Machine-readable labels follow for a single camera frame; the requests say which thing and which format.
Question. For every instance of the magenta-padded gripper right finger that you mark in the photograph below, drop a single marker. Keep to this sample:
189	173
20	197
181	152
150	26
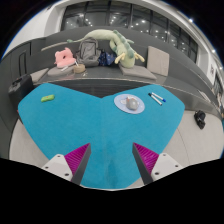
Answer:
153	165

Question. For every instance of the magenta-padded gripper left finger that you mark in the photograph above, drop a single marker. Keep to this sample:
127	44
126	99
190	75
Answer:
71	165

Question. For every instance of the grey computer mouse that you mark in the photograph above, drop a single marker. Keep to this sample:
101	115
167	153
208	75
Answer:
132	104

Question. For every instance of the round printed mouse pad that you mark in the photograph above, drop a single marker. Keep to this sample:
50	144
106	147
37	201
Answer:
120	104

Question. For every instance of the black bag on floor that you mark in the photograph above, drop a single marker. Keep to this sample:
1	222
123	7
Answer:
200	119

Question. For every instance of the white marker with blue cap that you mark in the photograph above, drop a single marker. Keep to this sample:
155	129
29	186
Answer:
158	97

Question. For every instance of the green eraser block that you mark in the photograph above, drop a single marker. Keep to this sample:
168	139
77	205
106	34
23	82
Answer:
47	98

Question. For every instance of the black suitcase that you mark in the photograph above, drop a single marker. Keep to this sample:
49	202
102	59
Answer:
20	91

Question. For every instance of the grey flat seat cushion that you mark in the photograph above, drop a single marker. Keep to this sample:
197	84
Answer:
39	75
138	72
58	71

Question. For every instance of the tan round woven hat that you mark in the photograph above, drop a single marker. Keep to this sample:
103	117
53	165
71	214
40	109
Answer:
79	69

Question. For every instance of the dark grey tiered bench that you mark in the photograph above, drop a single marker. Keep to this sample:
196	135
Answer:
106	75

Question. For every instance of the grey square upright cushion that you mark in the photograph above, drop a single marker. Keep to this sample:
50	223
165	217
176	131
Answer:
158	61

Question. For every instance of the pink plush cushion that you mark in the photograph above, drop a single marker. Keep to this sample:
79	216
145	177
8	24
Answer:
65	58

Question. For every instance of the dark blue patterned bag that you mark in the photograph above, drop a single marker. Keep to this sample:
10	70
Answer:
106	59

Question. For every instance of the green dragon plush toy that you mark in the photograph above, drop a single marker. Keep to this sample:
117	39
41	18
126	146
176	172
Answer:
128	55

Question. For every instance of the grey backpack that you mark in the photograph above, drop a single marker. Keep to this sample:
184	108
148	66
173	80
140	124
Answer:
88	51

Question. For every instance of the dark glass window front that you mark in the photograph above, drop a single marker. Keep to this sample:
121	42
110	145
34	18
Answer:
100	18

